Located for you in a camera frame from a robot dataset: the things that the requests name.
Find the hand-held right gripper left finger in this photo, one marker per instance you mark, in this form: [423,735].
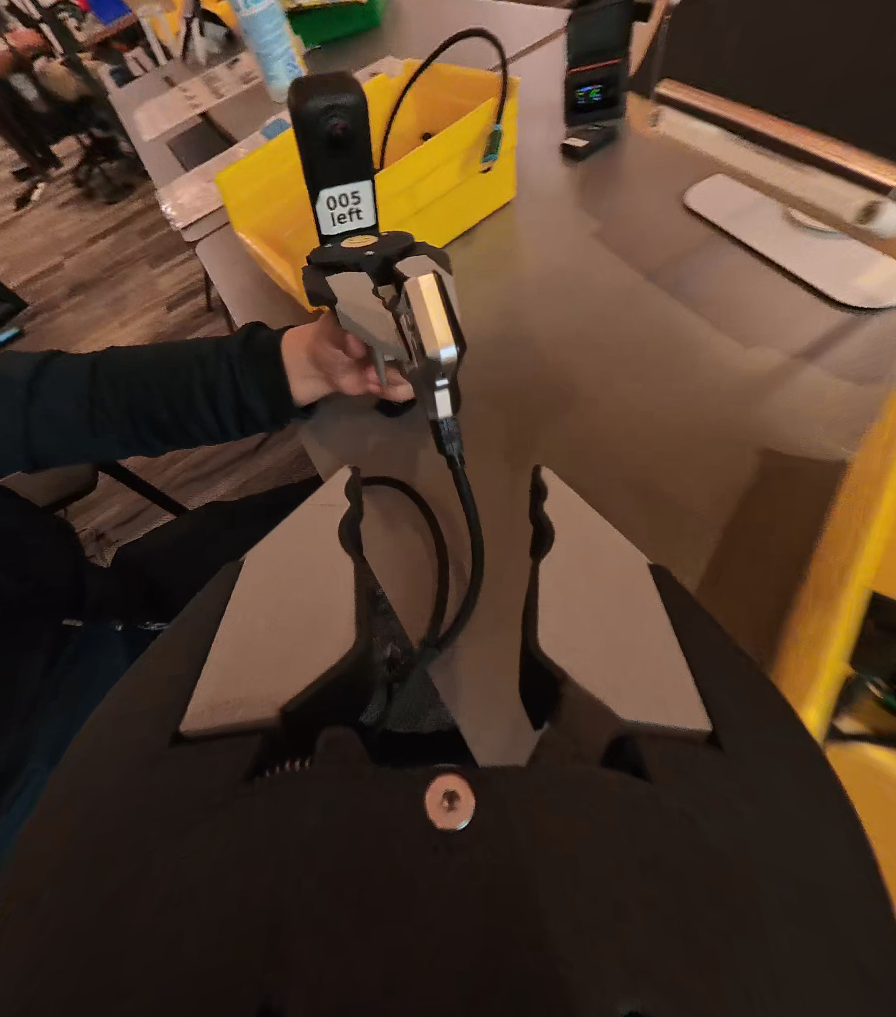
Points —
[281,620]

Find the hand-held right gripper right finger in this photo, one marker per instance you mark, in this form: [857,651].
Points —
[607,635]

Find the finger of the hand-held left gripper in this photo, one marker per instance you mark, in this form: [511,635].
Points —
[364,314]

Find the silver port adapter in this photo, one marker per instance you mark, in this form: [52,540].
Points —
[436,334]

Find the person's left forearm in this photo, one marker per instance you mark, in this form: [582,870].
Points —
[138,389]

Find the person's left hand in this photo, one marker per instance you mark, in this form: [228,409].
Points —
[324,357]

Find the white blue wipes canister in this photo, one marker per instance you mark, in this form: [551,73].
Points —
[269,44]

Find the green plastic bin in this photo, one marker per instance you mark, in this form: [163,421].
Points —
[336,20]

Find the black office chair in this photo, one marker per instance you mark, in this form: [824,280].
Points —
[102,151]

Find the small black box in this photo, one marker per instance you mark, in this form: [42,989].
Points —
[587,144]

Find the black device with small display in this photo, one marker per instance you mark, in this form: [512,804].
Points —
[599,48]

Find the black monitor with silver stand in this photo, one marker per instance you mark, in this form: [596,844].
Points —
[797,71]

